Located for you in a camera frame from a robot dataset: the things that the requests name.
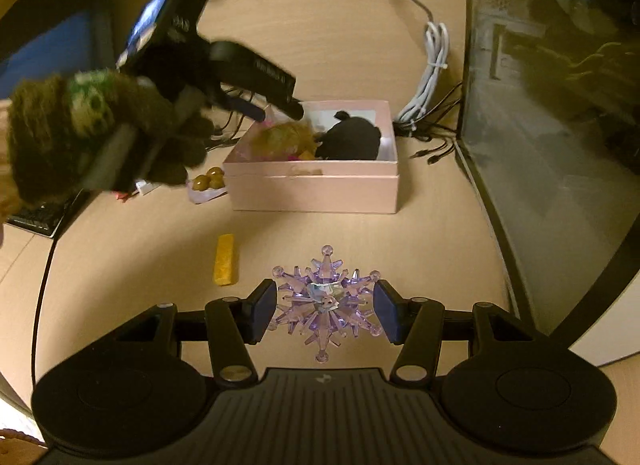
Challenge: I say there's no packet of yellow-brown balls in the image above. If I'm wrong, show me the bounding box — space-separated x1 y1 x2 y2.
186 166 228 205

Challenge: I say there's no computer case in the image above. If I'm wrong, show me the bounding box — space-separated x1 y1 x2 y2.
455 0 640 366

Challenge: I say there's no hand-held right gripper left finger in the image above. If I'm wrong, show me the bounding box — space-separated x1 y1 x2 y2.
112 279 277 387

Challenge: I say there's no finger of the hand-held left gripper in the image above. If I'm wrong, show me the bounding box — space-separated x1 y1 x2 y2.
215 90 265 122
270 95 305 121

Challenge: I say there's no pink cardboard box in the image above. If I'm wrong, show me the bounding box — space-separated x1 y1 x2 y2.
221 99 401 214

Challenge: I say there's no purple snowflake ornament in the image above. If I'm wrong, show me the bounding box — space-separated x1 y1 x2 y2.
270 245 383 363

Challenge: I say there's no yellow snack bar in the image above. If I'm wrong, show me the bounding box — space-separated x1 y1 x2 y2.
213 233 237 287

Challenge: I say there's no black keyboard cable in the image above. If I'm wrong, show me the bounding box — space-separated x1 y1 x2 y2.
31 225 68 386

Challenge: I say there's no black keyboard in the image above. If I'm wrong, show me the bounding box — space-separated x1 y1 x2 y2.
7 190 83 238

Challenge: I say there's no bundled white cable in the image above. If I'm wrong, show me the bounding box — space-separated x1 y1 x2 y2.
357 0 451 132

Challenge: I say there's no beige knit cloth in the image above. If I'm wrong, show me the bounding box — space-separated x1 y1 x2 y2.
0 427 48 465

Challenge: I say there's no dark plush toy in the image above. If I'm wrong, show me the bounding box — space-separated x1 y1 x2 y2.
314 110 382 161

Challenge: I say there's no person's left hand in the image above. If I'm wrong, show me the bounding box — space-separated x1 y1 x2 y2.
7 68 217 206

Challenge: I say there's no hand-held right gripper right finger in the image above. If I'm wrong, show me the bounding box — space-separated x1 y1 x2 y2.
373 279 538 386

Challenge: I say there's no bread roll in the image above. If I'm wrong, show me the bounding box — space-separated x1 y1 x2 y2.
250 122 321 161

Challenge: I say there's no black computer monitor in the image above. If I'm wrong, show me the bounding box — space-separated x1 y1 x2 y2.
0 0 116 101

